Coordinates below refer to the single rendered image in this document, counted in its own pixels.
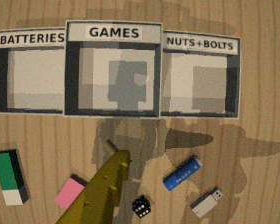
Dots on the beige usb stick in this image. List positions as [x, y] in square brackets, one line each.
[206, 202]

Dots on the black die with white pips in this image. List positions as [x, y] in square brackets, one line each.
[141, 207]

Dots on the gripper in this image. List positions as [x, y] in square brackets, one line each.
[95, 203]

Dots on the blue battery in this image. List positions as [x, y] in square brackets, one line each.
[182, 173]

